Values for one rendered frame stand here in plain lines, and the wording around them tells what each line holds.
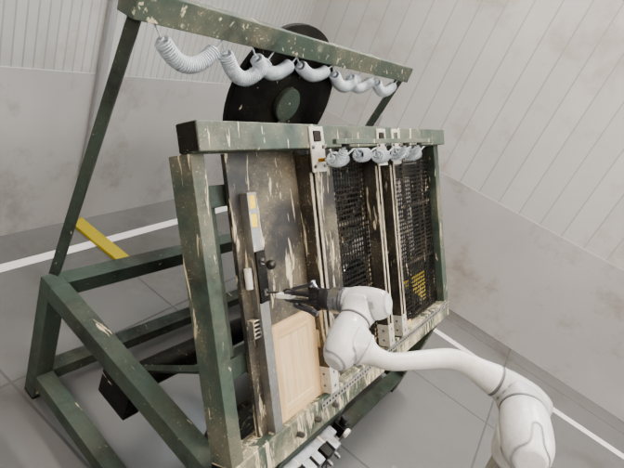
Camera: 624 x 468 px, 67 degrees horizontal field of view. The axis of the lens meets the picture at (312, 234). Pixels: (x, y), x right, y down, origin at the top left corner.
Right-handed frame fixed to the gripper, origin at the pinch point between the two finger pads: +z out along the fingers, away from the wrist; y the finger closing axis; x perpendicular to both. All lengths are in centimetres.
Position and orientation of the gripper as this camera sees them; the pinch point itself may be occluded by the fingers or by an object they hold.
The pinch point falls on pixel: (285, 295)
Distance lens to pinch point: 170.9
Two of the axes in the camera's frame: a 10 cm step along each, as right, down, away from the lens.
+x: 5.7, -1.6, 8.0
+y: 1.0, 9.9, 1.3
